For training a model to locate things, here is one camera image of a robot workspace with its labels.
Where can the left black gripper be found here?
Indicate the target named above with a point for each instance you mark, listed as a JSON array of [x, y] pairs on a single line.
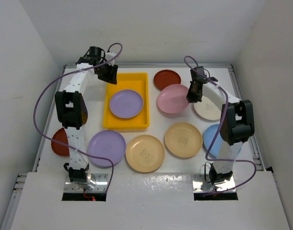
[[110, 77]]

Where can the metal base plate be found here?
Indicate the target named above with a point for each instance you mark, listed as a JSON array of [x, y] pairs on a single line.
[[201, 184], [96, 183]]

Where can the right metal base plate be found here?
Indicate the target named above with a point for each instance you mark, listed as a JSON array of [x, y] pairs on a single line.
[[201, 184]]

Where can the dark red plate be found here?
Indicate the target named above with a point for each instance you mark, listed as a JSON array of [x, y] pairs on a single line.
[[58, 148], [165, 78]]

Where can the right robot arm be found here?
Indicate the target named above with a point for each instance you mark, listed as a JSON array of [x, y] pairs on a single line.
[[236, 122]]

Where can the dark red plate top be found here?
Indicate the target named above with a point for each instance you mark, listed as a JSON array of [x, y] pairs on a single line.
[[165, 78]]

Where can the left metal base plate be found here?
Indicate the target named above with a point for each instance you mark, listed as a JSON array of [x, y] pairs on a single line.
[[96, 183]]

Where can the yellow plastic bin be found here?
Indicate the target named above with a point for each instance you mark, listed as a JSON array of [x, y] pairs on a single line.
[[131, 81]]

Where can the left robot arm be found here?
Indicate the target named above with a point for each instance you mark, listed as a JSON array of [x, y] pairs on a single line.
[[72, 111]]

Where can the dark red plate left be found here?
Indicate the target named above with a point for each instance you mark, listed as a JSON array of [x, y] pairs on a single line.
[[58, 148]]

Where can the pink plate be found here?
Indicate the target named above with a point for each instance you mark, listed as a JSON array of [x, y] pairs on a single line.
[[173, 99]]

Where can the light blue plate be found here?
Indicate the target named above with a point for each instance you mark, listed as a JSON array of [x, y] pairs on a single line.
[[208, 136]]

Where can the cream white plate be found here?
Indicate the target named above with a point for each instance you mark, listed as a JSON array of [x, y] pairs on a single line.
[[207, 109]]

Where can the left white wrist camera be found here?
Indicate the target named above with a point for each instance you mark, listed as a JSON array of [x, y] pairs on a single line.
[[109, 56]]

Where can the tan plate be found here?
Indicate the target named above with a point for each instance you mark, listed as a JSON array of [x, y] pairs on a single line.
[[183, 140], [145, 153]]

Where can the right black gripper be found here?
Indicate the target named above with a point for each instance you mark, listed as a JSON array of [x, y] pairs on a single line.
[[191, 98]]

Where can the purple plate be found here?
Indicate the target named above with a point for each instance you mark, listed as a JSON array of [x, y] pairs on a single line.
[[126, 104], [107, 144]]

